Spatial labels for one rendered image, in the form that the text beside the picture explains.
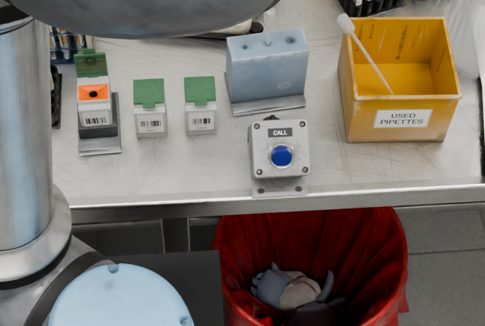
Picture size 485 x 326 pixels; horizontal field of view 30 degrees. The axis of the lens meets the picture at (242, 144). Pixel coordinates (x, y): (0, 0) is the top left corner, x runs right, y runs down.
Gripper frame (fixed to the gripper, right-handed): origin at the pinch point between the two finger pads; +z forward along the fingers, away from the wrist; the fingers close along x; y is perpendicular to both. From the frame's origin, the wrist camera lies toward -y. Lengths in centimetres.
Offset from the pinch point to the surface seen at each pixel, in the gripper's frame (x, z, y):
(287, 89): -1.0, 14.2, 8.2
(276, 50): -2.8, 6.7, 8.2
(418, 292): 27, 105, -12
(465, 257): 35, 106, -24
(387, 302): 20, 60, 13
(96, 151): -21.7, 14.8, 24.7
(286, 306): 2, 83, 9
